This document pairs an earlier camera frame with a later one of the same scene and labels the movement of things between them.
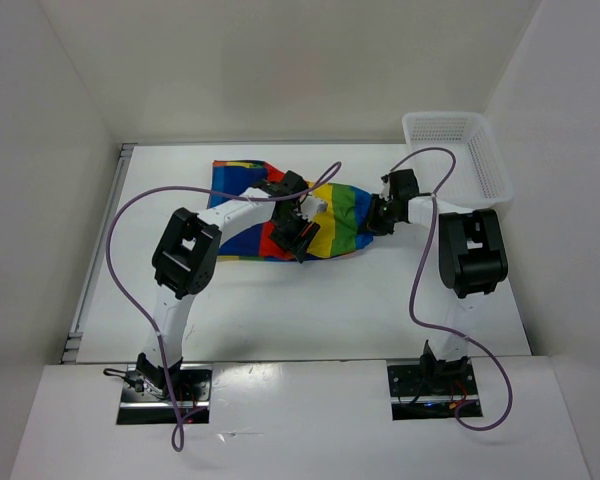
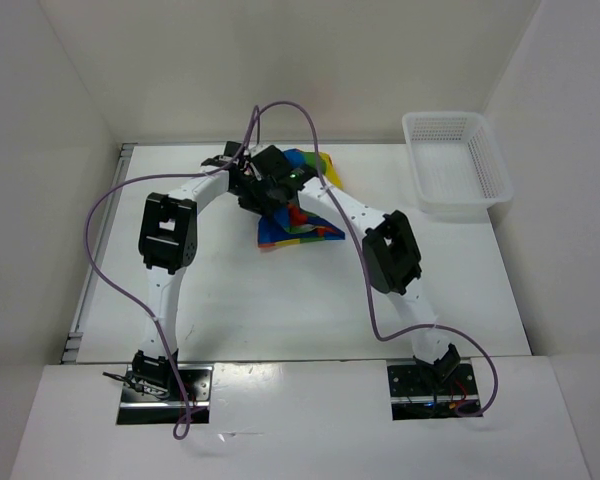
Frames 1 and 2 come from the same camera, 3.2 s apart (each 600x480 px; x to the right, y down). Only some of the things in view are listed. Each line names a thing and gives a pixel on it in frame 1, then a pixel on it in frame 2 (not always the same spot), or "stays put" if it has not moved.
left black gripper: x=296 y=244 -> x=251 y=205
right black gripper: x=374 y=225 -> x=269 y=205
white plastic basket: x=480 y=177 stays put
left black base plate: x=192 y=387 stays put
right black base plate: x=419 y=391 stays put
